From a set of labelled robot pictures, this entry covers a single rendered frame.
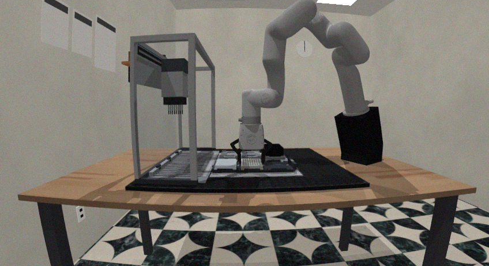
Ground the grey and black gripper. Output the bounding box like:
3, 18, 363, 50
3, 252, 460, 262
230, 123, 272, 164

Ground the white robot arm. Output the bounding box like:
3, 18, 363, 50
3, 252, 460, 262
238, 0, 374, 124

